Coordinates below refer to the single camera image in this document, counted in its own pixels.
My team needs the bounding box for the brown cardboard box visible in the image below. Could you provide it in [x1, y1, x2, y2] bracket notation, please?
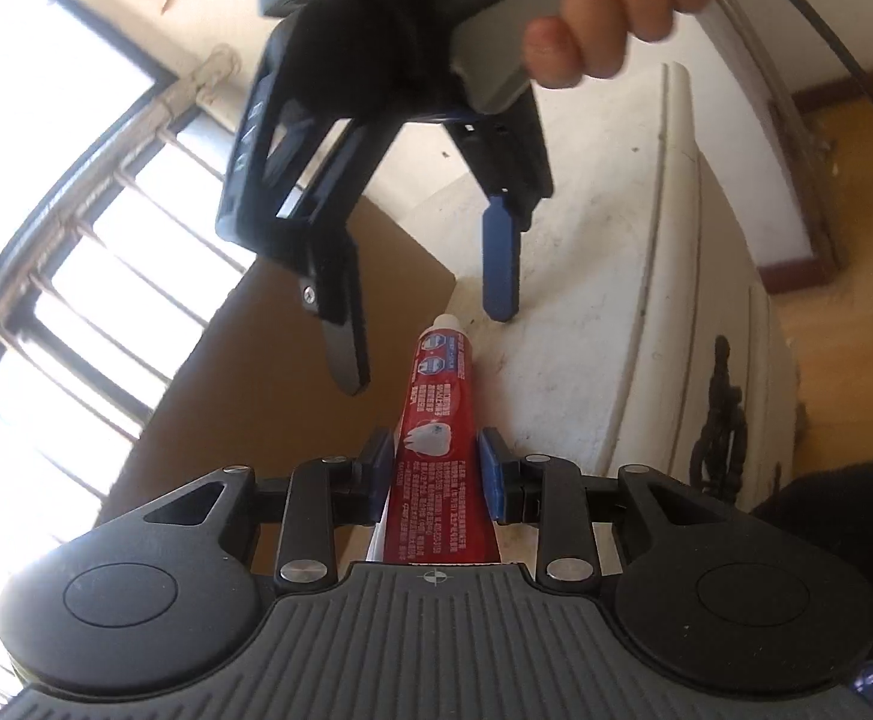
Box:
[97, 195, 458, 541]

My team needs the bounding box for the red toothpaste tube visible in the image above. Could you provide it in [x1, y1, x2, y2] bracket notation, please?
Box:
[367, 313, 514, 568]

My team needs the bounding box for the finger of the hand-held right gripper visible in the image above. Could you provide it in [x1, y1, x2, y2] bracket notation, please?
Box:
[442, 100, 555, 323]
[296, 120, 401, 396]

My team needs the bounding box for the white cabinet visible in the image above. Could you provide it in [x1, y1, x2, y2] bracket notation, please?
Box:
[398, 62, 814, 512]

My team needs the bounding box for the black cable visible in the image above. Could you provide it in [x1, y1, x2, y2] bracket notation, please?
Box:
[710, 0, 873, 170]

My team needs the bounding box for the metal window grille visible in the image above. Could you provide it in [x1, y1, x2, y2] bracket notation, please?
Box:
[0, 45, 257, 466]

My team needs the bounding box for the person's right hand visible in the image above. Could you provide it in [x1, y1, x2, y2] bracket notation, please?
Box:
[473, 0, 724, 89]

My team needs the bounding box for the black metal cabinet handle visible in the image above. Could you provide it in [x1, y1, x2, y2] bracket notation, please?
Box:
[689, 334, 750, 502]

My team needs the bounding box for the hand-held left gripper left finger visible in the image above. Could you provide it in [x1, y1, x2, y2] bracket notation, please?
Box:
[143, 431, 396, 590]

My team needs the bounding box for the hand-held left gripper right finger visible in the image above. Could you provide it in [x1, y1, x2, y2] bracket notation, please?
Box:
[477, 427, 707, 590]

